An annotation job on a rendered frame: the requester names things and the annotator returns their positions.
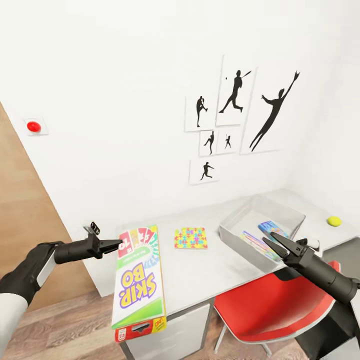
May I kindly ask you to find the board game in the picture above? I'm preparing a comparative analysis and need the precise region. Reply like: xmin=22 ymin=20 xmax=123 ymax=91
xmin=111 ymin=224 xmax=167 ymax=344
xmin=258 ymin=220 xmax=288 ymax=243
xmin=239 ymin=231 xmax=278 ymax=261

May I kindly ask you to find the jigsaw puzzle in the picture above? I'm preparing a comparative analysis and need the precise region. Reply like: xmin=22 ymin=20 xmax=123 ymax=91
xmin=174 ymin=227 xmax=208 ymax=250

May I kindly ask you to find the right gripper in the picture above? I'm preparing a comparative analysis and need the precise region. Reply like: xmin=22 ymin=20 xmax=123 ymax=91
xmin=262 ymin=231 xmax=337 ymax=290

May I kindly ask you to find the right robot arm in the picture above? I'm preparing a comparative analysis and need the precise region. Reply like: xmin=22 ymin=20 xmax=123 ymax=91
xmin=262 ymin=231 xmax=360 ymax=347

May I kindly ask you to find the toy box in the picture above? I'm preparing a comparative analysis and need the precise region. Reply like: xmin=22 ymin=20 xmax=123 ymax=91
xmin=219 ymin=194 xmax=307 ymax=274

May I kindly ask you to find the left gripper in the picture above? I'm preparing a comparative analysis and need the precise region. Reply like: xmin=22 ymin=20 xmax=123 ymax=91
xmin=68 ymin=233 xmax=123 ymax=262

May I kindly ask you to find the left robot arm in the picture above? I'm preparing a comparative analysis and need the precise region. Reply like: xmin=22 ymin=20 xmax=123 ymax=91
xmin=0 ymin=220 xmax=123 ymax=359

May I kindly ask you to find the tennis ball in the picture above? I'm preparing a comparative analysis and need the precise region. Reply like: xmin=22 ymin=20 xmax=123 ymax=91
xmin=327 ymin=216 xmax=342 ymax=227

